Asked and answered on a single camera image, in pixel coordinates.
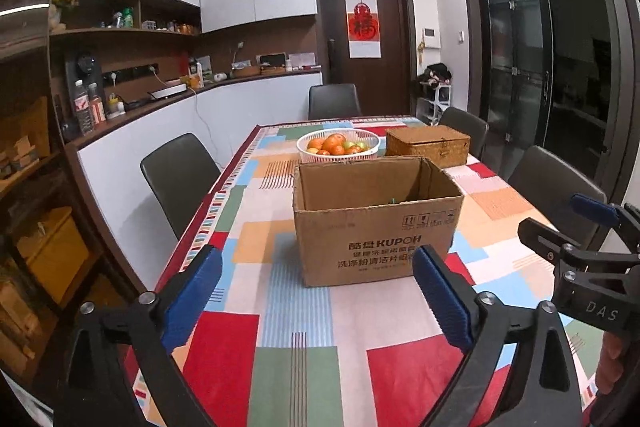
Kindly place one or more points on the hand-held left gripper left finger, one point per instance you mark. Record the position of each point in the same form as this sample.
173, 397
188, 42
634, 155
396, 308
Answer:
195, 297

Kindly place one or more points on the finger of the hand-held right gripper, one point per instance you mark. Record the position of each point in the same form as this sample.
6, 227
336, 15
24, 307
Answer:
540, 239
595, 208

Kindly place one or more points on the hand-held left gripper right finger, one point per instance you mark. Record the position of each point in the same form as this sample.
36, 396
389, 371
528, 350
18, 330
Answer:
442, 302

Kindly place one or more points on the brown cardboard box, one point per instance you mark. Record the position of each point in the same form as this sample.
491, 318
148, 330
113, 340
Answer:
370, 232

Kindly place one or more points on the person's right hand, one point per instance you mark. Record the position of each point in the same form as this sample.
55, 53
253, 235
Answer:
612, 362

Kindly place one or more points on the dark grey dining chair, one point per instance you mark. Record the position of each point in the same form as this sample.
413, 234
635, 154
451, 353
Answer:
180, 179
550, 182
462, 127
334, 101

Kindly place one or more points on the woven wicker box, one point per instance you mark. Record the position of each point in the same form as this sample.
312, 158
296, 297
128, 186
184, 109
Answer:
427, 147

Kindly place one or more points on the yellow storage box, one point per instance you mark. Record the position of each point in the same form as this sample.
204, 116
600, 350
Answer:
55, 252

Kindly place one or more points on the white plastic fruit basket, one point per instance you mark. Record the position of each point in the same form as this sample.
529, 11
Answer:
370, 149

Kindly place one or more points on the black framed glass door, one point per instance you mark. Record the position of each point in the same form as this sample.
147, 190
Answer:
520, 57

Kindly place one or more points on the white shoe rack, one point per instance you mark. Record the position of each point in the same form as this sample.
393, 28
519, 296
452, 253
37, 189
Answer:
435, 104

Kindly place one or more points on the pile of round fruits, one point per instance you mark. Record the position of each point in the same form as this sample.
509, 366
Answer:
335, 144

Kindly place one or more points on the dark bundle on rack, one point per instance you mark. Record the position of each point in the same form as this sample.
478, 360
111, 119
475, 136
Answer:
435, 74

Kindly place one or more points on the white lower cabinets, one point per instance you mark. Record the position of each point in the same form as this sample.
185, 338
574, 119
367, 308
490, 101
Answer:
250, 107

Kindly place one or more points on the white flat tray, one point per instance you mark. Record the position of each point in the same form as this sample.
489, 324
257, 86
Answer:
167, 93

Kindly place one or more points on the clear water bottle red label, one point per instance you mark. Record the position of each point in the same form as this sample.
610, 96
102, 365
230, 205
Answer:
83, 109
97, 104

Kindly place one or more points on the dark brown door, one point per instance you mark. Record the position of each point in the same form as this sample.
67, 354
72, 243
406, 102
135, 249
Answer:
390, 72

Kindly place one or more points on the white intercom panel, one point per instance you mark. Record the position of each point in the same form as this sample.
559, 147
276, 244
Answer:
431, 38

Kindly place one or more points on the black countertop appliance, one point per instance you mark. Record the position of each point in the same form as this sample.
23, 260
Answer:
82, 67

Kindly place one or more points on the red and white wall calendar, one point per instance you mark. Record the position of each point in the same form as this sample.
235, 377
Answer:
363, 29

